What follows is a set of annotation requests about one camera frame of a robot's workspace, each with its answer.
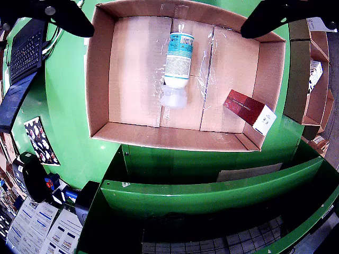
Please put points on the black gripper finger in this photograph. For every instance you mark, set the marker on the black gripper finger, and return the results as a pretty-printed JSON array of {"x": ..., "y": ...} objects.
[
  {"x": 66, "y": 18},
  {"x": 267, "y": 18}
]

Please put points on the white bottle teal label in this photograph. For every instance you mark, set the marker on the white bottle teal label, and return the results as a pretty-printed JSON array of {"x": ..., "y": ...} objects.
[{"x": 178, "y": 61}]

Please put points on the shallow cardboard tray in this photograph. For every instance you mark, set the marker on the shallow cardboard tray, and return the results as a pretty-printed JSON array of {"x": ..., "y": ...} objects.
[{"x": 132, "y": 79}]

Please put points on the black laptop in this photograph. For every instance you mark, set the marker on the black laptop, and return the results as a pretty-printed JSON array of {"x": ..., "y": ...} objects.
[{"x": 26, "y": 53}]

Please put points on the red carton white end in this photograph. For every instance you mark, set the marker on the red carton white end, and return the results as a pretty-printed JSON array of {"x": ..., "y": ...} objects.
[{"x": 243, "y": 105}]

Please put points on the dark picture card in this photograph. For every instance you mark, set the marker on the dark picture card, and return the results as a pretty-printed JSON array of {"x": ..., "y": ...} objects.
[{"x": 41, "y": 140}]

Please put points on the grey card sheet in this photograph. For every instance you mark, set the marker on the grey card sheet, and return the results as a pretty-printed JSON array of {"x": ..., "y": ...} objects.
[{"x": 249, "y": 172}]

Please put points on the black handheld device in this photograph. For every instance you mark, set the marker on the black handheld device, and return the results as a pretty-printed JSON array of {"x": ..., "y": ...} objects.
[{"x": 35, "y": 180}]

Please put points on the black rectangular device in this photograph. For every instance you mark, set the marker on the black rectangular device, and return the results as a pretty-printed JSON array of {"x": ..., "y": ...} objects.
[{"x": 86, "y": 201}]

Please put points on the green metal shelf unit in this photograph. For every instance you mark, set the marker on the green metal shelf unit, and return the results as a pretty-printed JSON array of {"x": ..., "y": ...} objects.
[{"x": 185, "y": 195}]

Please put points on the printed white paper sheet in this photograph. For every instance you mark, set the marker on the printed white paper sheet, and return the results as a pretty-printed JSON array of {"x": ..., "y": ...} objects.
[
  {"x": 29, "y": 225},
  {"x": 63, "y": 235}
]

